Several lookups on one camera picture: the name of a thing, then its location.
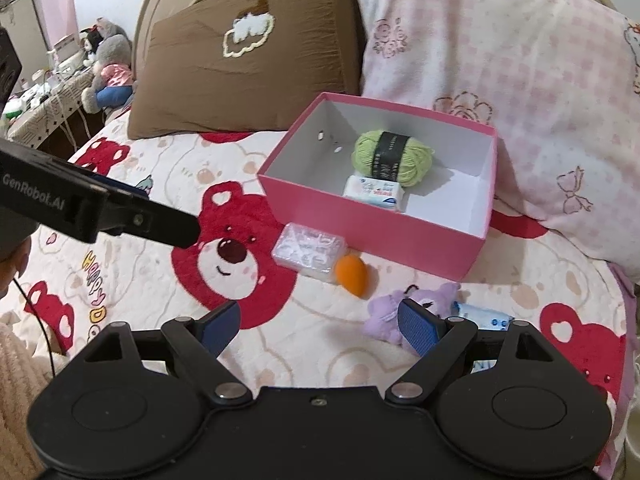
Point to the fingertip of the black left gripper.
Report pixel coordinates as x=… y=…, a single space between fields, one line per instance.
x=139 y=216

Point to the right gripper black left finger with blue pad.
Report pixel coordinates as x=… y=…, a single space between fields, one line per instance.
x=195 y=345

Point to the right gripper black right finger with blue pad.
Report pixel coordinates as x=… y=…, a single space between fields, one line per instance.
x=441 y=345

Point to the orange makeup sponge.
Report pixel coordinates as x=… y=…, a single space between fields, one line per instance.
x=352 y=274

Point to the clear floss pick box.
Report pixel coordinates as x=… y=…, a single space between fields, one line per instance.
x=309 y=252

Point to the white blue tissue pack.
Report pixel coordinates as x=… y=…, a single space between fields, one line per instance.
x=485 y=319

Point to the purple plush toy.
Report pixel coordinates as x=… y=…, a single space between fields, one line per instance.
x=382 y=323

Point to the bear print bed blanket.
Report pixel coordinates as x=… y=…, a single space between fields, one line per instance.
x=313 y=334

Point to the cluttered side table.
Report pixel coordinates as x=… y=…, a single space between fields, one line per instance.
x=38 y=117

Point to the grey plush doll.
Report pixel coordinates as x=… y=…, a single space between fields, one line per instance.
x=113 y=82

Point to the white tissue pack in box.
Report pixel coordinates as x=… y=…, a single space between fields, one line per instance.
x=374 y=192

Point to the pink cardboard box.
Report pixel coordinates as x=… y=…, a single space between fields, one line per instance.
x=443 y=222

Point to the brown pillow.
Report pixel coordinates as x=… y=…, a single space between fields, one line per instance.
x=245 y=65

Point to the green yarn ball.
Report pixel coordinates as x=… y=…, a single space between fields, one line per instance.
x=393 y=157

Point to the pink checked pillow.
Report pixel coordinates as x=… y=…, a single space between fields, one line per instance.
x=557 y=79

